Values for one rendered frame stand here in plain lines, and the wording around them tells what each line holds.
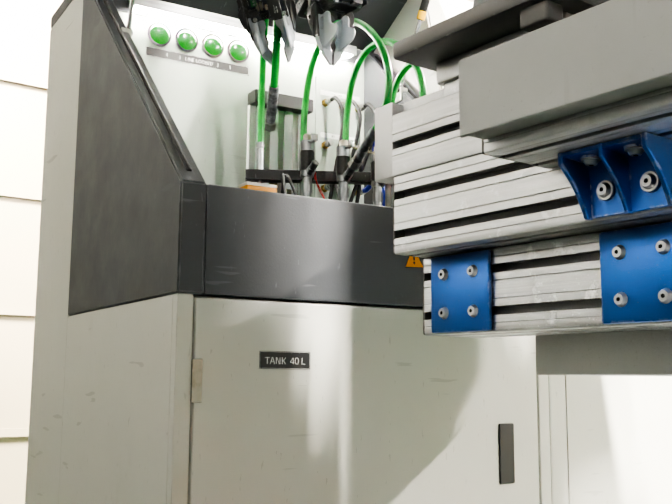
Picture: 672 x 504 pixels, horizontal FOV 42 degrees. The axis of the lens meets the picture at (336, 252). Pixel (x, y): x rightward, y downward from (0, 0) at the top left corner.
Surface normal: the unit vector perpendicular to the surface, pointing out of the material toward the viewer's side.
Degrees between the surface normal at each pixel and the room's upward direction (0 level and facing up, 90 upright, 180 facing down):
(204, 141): 90
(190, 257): 90
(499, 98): 90
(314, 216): 90
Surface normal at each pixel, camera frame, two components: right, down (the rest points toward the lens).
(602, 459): 0.52, -0.11
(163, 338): -0.85, -0.08
